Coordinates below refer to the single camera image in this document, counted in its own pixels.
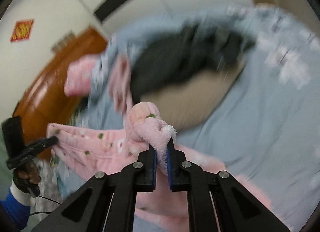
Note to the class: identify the blue floral bed sheet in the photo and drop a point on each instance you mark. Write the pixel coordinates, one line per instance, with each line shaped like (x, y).
(267, 127)

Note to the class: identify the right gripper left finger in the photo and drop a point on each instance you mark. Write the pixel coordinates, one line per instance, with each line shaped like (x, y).
(105, 202)

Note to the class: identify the beige garment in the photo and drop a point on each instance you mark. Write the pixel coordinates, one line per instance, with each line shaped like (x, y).
(191, 103)

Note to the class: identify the pink cloud pattern pillow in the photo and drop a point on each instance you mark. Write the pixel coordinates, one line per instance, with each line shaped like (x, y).
(79, 75)

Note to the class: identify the wooden headboard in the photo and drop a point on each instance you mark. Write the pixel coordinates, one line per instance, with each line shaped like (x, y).
(44, 101)

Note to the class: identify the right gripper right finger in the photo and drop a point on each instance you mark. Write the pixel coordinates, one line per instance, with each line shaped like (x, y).
(217, 201)

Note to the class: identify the black garment pile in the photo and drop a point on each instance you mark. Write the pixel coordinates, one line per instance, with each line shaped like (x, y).
(174, 58)

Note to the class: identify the blue sleeve forearm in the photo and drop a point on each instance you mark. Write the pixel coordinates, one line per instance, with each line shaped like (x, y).
(15, 209)

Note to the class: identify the red wall decoration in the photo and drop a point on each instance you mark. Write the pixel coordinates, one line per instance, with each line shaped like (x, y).
(22, 30)

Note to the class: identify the pink fleece garment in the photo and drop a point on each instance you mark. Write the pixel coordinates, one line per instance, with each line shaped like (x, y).
(87, 151)

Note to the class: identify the gloved left hand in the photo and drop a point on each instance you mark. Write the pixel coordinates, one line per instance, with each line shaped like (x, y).
(26, 177)

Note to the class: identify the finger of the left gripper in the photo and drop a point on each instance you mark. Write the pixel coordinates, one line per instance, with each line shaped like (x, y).
(40, 145)

